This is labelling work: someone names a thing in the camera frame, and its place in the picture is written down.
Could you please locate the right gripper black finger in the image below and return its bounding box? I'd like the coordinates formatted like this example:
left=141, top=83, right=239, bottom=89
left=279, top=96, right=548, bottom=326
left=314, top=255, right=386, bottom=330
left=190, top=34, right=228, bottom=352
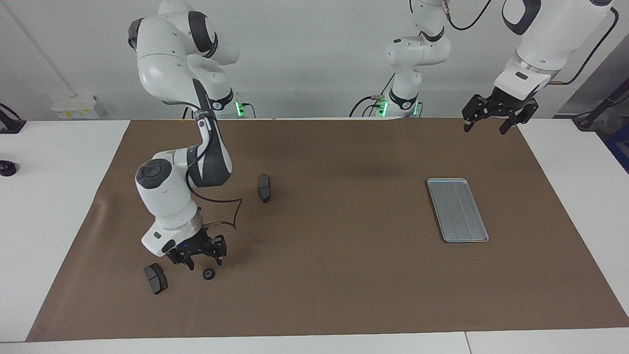
left=206, top=235, right=228, bottom=266
left=167, top=248, right=195, bottom=270

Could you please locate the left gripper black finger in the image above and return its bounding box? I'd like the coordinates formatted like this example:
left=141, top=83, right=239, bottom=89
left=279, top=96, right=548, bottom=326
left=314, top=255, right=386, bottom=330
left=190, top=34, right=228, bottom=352
left=462, top=93, right=493, bottom=132
left=499, top=98, right=539, bottom=135

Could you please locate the silver metal tray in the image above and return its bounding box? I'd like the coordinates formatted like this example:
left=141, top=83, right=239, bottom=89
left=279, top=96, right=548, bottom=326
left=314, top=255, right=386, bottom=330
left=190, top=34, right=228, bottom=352
left=427, top=178, right=489, bottom=243

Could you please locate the short grey brake pad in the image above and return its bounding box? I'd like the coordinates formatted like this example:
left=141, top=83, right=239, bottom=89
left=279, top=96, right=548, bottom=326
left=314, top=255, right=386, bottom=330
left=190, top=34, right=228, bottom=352
left=143, top=263, right=169, bottom=295

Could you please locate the long grey brake pad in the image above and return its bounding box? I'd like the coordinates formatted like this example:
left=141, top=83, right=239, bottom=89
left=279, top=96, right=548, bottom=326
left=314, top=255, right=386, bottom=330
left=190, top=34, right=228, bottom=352
left=257, top=174, right=272, bottom=204

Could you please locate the black stand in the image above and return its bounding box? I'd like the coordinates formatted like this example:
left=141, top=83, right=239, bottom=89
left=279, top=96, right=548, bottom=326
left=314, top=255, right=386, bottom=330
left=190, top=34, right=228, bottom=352
left=572, top=91, right=629, bottom=131

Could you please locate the blue box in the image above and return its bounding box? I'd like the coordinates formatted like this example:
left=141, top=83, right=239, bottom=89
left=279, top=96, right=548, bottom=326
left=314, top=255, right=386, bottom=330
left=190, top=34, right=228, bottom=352
left=605, top=125, right=629, bottom=173

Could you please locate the brown paper table mat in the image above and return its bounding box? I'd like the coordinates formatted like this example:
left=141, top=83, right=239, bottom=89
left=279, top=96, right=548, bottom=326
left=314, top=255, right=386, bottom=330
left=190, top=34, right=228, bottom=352
left=26, top=117, right=629, bottom=342

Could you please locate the white power strip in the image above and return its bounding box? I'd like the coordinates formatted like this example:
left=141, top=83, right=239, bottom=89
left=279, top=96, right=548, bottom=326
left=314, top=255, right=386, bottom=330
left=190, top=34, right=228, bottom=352
left=51, top=95, right=106, bottom=120

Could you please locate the black table clamp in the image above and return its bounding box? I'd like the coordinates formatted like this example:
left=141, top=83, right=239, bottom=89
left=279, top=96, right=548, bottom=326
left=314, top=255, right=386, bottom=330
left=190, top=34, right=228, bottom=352
left=0, top=102, right=26, bottom=134

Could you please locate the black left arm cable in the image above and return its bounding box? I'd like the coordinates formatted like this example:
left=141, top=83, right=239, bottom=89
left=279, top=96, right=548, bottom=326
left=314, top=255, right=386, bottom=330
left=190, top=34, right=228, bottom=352
left=442, top=0, right=621, bottom=87

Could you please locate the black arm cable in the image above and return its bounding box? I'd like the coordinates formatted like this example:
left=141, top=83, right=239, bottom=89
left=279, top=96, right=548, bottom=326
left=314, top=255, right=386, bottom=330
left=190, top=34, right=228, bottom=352
left=442, top=0, right=621, bottom=87
left=162, top=98, right=244, bottom=231

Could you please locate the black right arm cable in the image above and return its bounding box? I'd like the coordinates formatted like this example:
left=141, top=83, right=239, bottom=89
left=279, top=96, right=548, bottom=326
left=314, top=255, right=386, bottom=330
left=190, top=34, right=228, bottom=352
left=162, top=98, right=244, bottom=231

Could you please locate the black base power cable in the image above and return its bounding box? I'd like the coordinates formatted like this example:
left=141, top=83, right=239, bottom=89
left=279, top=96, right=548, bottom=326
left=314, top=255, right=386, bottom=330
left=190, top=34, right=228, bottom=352
left=349, top=73, right=396, bottom=118

